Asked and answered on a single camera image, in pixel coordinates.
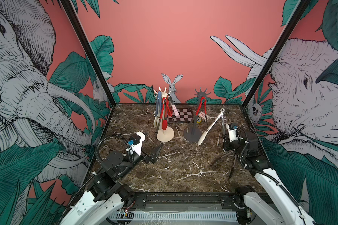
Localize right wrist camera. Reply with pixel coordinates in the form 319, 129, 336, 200
226, 123, 238, 142

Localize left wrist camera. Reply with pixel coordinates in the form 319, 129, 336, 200
126, 131, 145, 156

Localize white slotted cable duct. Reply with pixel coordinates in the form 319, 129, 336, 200
108, 211, 238, 223

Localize white steel tongs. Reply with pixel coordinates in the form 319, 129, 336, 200
197, 108, 226, 146

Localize red looped steel tongs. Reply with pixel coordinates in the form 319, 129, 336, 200
188, 97, 207, 135

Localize dark grey utensil rack stand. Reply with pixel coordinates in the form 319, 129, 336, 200
184, 88, 210, 143

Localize chessboard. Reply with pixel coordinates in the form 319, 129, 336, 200
166, 108, 193, 124

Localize cream utensil rack stand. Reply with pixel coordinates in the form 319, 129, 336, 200
154, 87, 174, 143

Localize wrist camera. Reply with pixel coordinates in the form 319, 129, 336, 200
226, 123, 238, 142
126, 131, 145, 156

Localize playing card box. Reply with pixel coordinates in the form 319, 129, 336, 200
198, 112, 208, 121

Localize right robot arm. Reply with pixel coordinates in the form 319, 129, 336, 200
223, 126, 316, 225

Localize pink steel tongs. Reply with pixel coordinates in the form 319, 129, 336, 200
169, 97, 180, 117

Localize red handled steel tongs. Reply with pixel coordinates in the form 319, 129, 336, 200
160, 97, 166, 119

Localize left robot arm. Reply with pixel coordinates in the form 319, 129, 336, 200
57, 132, 164, 225

